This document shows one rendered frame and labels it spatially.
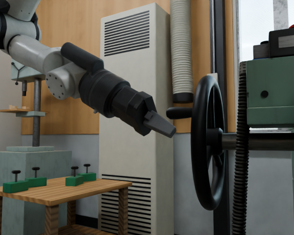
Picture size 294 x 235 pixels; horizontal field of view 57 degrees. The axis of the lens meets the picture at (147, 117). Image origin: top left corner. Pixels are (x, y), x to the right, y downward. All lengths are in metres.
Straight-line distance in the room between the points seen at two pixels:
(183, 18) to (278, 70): 1.62
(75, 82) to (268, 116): 0.38
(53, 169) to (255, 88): 2.15
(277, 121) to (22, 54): 0.57
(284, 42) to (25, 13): 0.60
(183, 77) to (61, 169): 1.35
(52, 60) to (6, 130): 2.72
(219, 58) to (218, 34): 0.18
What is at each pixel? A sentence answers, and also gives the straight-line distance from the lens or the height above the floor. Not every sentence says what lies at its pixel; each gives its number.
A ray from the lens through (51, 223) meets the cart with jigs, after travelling 1.44.
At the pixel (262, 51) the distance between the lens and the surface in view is 0.59.
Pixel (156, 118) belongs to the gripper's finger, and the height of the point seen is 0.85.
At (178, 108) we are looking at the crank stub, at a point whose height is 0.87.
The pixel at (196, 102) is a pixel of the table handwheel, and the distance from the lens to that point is 0.50.
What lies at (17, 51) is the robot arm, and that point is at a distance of 0.74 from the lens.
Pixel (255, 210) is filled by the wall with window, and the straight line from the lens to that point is 2.02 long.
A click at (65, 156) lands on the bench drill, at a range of 2.58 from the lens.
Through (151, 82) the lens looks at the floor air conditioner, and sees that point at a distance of 1.94.
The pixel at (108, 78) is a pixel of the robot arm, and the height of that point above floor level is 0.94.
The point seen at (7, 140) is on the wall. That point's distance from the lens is 3.38.
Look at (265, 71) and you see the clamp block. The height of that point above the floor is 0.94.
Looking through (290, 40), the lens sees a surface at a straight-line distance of 0.55.
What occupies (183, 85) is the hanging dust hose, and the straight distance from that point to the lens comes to 1.95.
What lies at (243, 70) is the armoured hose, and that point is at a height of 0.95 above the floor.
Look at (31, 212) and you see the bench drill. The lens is 2.43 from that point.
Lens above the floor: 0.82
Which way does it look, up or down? 4 degrees up
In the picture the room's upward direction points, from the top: straight up
